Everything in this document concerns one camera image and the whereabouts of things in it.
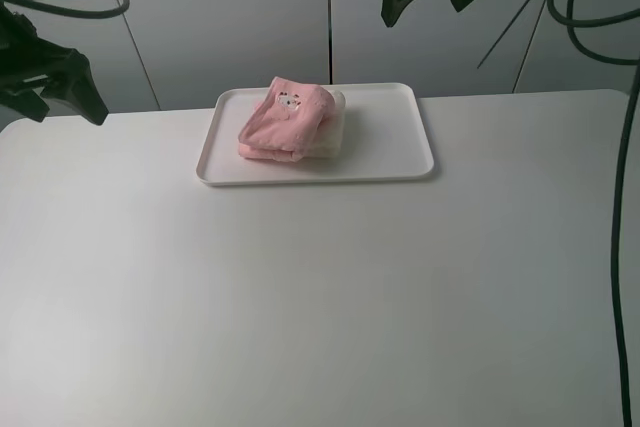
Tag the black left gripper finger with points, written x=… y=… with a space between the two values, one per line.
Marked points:
x=24 y=100
x=82 y=92

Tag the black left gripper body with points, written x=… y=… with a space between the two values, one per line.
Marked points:
x=29 y=62

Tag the white towel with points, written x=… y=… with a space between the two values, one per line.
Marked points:
x=329 y=135

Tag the pink towel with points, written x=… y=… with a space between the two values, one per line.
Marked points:
x=283 y=126

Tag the white plastic tray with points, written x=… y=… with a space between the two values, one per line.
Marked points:
x=384 y=139

